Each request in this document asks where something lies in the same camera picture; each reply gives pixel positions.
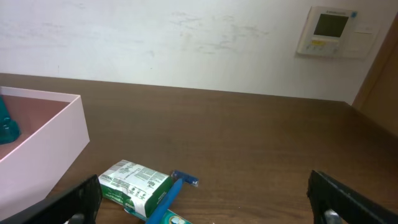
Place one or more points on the teal mouthwash bottle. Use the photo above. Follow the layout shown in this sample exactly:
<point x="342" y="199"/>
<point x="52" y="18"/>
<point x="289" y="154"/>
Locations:
<point x="9" y="128"/>

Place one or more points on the blue disposable razor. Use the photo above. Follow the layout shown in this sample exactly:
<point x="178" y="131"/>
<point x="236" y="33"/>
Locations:
<point x="162" y="214"/>

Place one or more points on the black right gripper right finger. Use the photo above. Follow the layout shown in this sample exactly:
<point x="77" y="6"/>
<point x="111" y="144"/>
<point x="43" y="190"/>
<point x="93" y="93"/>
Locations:
<point x="333" y="202"/>

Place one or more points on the green white soap packet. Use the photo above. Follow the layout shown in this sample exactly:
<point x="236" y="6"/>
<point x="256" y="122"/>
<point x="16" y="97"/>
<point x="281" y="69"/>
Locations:
<point x="135" y="187"/>

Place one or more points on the brown wooden door frame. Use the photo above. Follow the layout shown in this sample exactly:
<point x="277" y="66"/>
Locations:
<point x="377" y="97"/>

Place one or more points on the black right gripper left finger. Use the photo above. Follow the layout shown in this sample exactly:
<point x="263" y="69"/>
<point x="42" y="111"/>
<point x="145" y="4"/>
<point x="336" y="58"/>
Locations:
<point x="78" y="204"/>

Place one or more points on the white square cardboard box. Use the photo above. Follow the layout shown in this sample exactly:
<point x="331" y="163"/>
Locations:
<point x="53" y="134"/>

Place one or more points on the white wall control panel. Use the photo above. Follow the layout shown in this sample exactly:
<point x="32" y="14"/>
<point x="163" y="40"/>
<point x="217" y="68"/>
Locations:
<point x="325" y="31"/>

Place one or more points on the green toothpaste tube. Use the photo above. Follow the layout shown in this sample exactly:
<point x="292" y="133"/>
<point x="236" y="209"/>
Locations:
<point x="150" y="207"/>

